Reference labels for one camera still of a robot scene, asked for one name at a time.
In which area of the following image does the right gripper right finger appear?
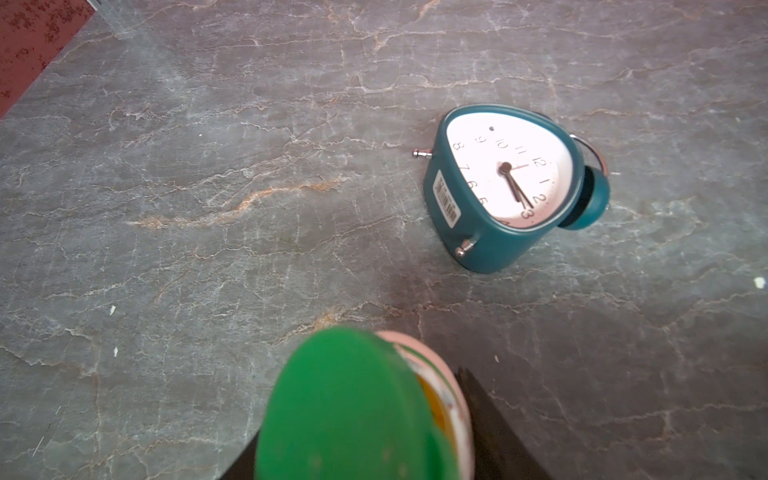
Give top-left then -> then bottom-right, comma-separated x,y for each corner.
456,367 -> 551,480

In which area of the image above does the teal kitchen scale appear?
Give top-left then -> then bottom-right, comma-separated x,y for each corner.
412,104 -> 611,274

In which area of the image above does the green cap white pill bottle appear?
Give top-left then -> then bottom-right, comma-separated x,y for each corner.
253,327 -> 475,479

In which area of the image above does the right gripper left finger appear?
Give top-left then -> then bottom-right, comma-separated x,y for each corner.
220,432 -> 259,480

